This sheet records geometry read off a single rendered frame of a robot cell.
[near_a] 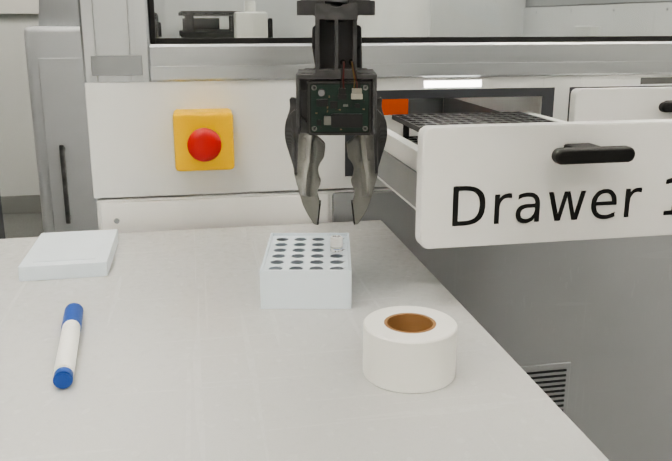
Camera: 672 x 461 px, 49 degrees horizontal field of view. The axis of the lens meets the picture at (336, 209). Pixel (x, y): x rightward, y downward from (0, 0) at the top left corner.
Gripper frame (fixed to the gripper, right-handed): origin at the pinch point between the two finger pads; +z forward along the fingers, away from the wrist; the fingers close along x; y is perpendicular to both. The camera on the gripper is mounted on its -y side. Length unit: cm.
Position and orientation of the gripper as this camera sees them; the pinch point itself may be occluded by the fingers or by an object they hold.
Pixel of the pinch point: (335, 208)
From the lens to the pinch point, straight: 74.1
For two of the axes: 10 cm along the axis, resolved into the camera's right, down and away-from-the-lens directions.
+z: 0.0, 9.7, 2.5
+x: 10.0, 0.0, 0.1
